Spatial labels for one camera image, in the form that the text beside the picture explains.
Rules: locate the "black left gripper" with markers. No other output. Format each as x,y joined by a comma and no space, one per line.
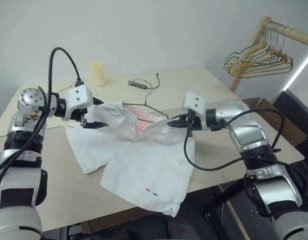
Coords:
81,115

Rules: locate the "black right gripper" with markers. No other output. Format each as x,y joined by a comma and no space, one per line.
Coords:
195,122

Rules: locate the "white shorts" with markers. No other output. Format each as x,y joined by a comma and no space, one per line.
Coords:
148,160

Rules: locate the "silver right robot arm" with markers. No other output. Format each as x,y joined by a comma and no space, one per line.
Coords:
254,135

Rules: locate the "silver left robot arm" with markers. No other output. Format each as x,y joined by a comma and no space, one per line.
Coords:
18,155

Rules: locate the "pale yellow plastic cup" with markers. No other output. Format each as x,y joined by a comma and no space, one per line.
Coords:
98,76

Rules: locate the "brown cardboard box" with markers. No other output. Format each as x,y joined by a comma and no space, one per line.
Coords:
291,135

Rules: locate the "brown cardboard sheet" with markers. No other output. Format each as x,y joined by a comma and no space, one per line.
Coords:
86,226

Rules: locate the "black cabinet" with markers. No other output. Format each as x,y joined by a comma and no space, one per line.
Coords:
299,120

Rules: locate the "wooden clothes rack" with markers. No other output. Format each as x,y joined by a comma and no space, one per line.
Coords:
296,35

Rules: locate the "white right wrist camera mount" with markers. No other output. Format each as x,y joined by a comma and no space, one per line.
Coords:
193,103

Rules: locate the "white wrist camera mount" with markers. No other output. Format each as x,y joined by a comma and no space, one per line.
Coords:
77,97
193,103

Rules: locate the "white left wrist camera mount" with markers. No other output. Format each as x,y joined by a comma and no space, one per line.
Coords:
77,97

